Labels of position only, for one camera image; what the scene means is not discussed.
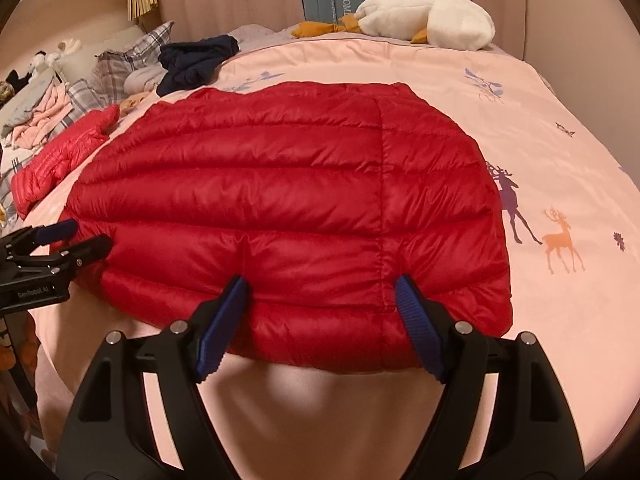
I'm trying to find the navy garment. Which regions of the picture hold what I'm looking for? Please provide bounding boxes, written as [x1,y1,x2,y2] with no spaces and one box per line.
[157,34,241,97]

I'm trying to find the pink printed duvet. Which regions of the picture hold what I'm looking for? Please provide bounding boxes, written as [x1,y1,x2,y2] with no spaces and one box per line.
[25,30,640,480]

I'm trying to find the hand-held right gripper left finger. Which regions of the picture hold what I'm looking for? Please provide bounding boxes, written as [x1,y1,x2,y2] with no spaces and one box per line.
[57,275,250,480]

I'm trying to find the pink clothes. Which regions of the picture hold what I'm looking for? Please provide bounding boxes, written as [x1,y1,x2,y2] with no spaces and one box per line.
[10,82,76,148]

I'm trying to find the red down jacket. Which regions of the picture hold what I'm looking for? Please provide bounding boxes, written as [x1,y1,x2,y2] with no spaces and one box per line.
[59,80,515,375]

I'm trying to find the grey cloth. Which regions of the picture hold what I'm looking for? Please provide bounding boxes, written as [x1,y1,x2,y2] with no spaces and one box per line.
[124,67,168,93]

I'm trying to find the small white plush toys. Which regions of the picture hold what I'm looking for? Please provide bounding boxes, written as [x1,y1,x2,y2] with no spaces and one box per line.
[27,37,83,75]

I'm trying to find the light red puffer jacket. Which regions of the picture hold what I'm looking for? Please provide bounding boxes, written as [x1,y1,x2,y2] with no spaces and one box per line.
[10,105,121,218]

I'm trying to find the orange plush toy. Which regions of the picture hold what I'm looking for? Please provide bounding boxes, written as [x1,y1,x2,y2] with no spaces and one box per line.
[0,327,38,372]

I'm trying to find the white goose plush toy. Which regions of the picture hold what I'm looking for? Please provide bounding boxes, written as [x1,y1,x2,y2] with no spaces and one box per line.
[291,0,496,52]

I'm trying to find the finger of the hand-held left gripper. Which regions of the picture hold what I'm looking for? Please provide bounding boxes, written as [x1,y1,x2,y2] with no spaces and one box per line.
[47,234,115,275]
[30,218,80,246]

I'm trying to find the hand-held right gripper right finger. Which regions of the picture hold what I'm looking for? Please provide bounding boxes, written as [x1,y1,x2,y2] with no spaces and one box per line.
[394,274,586,480]

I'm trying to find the plaid pillow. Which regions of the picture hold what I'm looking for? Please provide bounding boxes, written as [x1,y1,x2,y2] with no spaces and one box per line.
[95,21,176,106]

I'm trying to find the orange cloth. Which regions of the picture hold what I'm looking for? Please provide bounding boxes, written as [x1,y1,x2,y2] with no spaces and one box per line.
[120,91,151,112]

